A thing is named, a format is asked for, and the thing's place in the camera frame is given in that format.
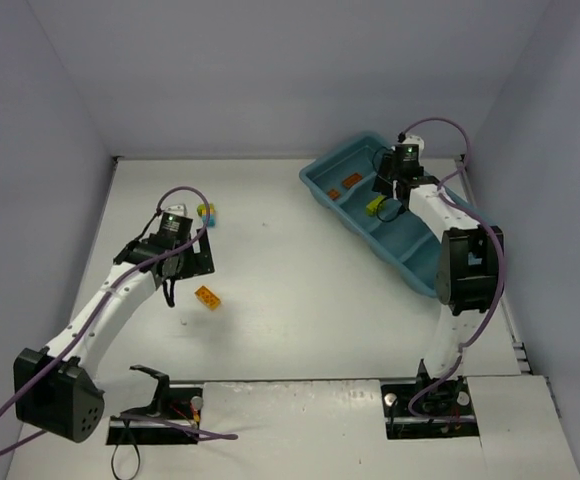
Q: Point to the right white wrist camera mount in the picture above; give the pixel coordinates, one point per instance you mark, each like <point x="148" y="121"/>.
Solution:
<point x="411" y="139"/>

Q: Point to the small green square lego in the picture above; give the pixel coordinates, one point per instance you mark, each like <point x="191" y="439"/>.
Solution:
<point x="374" y="208"/>

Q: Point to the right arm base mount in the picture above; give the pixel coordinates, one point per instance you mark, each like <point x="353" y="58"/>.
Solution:
<point x="444" y="413"/>

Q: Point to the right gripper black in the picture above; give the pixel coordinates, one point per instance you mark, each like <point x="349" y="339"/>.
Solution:
<point x="383" y="181"/>

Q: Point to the orange yellow lego brick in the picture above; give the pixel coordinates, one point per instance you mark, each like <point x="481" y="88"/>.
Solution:
<point x="207" y="298"/>

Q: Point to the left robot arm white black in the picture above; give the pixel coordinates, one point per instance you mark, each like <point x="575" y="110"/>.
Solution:
<point x="58" y="389"/>

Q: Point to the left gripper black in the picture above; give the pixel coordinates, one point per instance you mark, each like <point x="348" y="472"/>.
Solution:
<point x="196" y="255"/>

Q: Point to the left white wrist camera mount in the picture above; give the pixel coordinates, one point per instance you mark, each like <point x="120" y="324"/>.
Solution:
<point x="178" y="209"/>

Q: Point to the green yellow blue lego stack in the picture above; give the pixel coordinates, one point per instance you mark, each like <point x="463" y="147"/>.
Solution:
<point x="207" y="214"/>

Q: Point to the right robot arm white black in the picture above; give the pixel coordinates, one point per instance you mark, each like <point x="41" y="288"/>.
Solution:
<point x="469" y="277"/>

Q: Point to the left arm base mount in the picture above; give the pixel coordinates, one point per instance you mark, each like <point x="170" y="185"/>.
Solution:
<point x="165" y="410"/>

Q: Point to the teal divided plastic tray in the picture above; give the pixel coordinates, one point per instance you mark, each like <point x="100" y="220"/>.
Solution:
<point x="401" y="240"/>

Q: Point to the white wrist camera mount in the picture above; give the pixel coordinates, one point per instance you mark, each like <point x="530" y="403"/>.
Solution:
<point x="411" y="139"/>
<point x="178" y="209"/>

